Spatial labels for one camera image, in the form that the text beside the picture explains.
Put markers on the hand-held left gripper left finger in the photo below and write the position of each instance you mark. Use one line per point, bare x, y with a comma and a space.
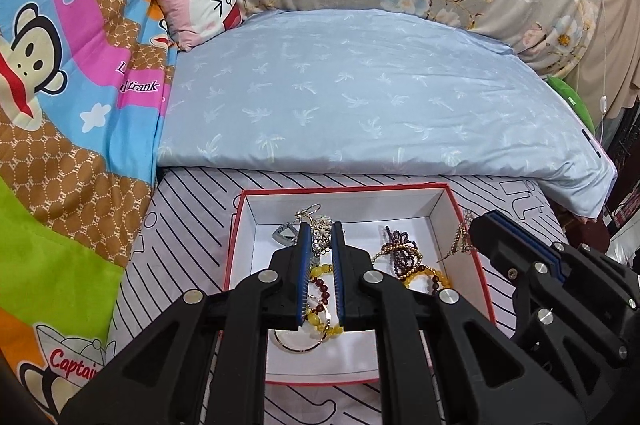
304, 285

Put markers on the light blue duvet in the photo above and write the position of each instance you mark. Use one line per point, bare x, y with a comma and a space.
360, 95

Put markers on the pink rabbit pillow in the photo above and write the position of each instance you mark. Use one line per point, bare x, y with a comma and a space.
195, 2

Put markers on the beige curtain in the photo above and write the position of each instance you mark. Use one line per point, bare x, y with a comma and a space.
622, 35

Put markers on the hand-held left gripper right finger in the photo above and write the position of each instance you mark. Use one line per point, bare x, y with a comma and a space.
337, 290

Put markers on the plaid cloth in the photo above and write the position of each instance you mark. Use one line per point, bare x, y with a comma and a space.
627, 215

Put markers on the red box with white inside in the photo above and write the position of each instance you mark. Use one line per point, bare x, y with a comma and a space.
350, 210

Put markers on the green pillow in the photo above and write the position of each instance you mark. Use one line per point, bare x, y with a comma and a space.
570, 100

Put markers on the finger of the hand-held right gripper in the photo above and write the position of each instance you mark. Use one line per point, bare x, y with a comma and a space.
530, 242
492, 245

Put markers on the thin gold bangle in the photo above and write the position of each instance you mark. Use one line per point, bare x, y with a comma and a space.
295, 345

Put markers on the cartoon monkey printed blanket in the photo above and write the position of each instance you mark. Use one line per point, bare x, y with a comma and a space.
60, 105

